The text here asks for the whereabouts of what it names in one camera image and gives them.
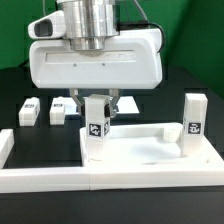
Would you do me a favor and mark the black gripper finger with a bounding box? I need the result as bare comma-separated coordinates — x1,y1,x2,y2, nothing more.
104,89,122,118
69,88,85,116

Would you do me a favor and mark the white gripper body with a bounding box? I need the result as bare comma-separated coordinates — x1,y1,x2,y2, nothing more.
29,29,162,89

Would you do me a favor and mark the white desk top tray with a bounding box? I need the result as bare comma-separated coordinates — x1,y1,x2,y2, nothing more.
80,123,223,167

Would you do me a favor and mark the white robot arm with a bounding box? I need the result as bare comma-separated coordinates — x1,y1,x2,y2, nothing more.
28,0,165,117

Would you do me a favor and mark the white L-shaped corner fence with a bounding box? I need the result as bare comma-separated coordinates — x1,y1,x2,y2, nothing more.
0,129,224,193

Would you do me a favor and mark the white marker base plate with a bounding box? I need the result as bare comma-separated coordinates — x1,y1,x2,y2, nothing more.
64,96,139,115

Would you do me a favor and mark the black cable bundle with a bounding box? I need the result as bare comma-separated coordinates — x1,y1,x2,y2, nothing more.
118,0,166,54

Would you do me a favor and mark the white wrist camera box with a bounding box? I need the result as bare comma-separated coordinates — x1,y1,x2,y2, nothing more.
28,10,66,39

